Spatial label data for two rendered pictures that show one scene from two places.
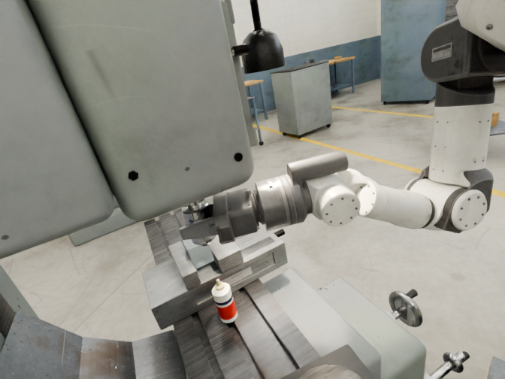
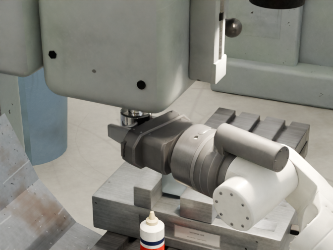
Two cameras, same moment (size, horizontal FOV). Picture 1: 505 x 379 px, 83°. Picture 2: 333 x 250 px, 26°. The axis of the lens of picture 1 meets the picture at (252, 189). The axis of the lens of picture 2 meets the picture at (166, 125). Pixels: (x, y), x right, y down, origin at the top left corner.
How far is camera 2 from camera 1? 69 cm
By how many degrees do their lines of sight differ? 41
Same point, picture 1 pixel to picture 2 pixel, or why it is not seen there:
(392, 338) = not seen: outside the picture
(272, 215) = (177, 166)
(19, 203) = not seen: outside the picture
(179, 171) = (87, 69)
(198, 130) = (110, 43)
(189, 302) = (131, 220)
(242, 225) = (150, 156)
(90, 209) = (12, 64)
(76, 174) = (11, 35)
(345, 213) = (236, 216)
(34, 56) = not seen: outside the picture
